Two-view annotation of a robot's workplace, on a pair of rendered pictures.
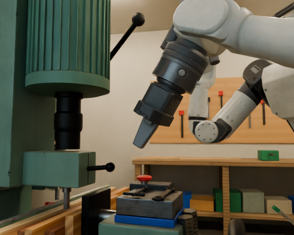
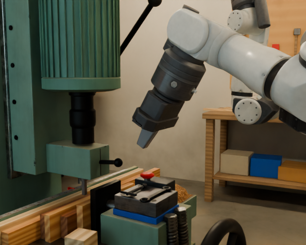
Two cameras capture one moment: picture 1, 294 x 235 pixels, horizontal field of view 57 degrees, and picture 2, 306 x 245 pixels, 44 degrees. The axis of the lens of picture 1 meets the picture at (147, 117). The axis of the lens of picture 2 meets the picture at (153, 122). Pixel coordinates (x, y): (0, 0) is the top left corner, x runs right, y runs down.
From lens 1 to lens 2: 0.33 m
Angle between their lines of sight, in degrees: 18
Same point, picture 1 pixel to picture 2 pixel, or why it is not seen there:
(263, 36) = (234, 64)
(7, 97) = (27, 96)
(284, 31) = (248, 64)
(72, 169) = (84, 164)
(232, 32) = (212, 54)
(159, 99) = (154, 108)
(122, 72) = not seen: outside the picture
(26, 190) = not seen: hidden behind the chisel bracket
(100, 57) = (105, 59)
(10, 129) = (33, 126)
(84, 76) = (89, 82)
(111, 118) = not seen: hidden behind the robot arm
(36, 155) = (56, 148)
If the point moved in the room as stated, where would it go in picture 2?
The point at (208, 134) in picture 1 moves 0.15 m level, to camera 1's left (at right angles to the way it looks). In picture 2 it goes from (249, 114) to (198, 113)
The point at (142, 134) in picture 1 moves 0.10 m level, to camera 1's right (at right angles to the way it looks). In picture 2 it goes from (144, 136) to (192, 138)
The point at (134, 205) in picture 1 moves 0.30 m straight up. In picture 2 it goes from (127, 203) to (126, 43)
